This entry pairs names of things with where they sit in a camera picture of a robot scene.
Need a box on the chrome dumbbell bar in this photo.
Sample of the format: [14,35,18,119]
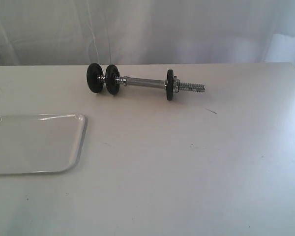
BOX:
[97,75,206,93]

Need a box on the black weight plate end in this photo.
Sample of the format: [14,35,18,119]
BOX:
[105,64,120,95]

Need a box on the white plastic tray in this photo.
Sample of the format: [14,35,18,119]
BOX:
[0,114,88,176]

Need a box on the white curtain backdrop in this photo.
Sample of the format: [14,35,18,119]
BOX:
[0,0,295,66]

